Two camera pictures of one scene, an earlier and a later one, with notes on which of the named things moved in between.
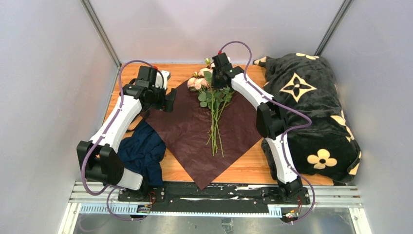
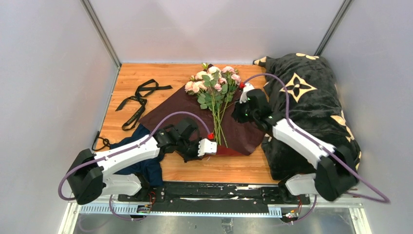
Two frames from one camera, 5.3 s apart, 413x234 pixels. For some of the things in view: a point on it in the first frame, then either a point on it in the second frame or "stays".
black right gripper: [214, 83] -> [235, 113]
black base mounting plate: [184, 195] stays
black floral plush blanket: [318, 132] stays
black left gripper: [167, 104] -> [187, 158]
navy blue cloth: [143, 152] stays
